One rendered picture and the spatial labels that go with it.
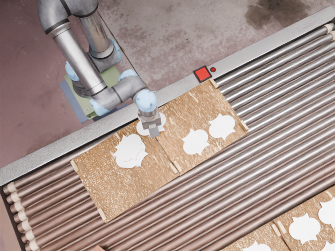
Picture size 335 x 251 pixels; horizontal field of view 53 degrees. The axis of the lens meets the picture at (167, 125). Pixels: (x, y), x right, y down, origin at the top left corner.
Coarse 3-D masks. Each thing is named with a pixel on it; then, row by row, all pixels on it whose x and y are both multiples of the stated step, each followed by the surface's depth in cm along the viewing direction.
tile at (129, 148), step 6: (126, 138) 161; (132, 138) 161; (138, 138) 161; (120, 144) 160; (126, 144) 160; (132, 144) 160; (138, 144) 160; (120, 150) 160; (126, 150) 160; (132, 150) 159; (138, 150) 159; (120, 156) 159; (126, 156) 159; (132, 156) 159
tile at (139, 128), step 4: (164, 116) 154; (140, 120) 153; (164, 120) 153; (140, 124) 153; (164, 124) 153; (140, 128) 152; (160, 128) 152; (140, 132) 152; (144, 132) 152; (148, 132) 152
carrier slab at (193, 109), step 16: (208, 80) 175; (192, 96) 172; (208, 96) 172; (160, 112) 170; (176, 112) 169; (192, 112) 169; (208, 112) 169; (224, 112) 169; (176, 128) 167; (192, 128) 167; (208, 128) 167; (240, 128) 166; (176, 144) 164; (224, 144) 164; (176, 160) 162; (192, 160) 162
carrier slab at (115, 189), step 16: (128, 128) 167; (112, 144) 165; (80, 160) 163; (96, 160) 163; (112, 160) 162; (144, 160) 162; (160, 160) 162; (80, 176) 160; (96, 176) 160; (112, 176) 160; (128, 176) 160; (144, 176) 160; (160, 176) 160; (176, 176) 160; (96, 192) 158; (112, 192) 158; (128, 192) 158; (144, 192) 158; (112, 208) 156; (128, 208) 156
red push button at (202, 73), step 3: (201, 69) 177; (204, 69) 177; (195, 72) 177; (198, 72) 177; (201, 72) 177; (204, 72) 177; (207, 72) 177; (198, 75) 176; (201, 75) 176; (204, 75) 176; (207, 75) 176; (201, 78) 176; (204, 78) 176
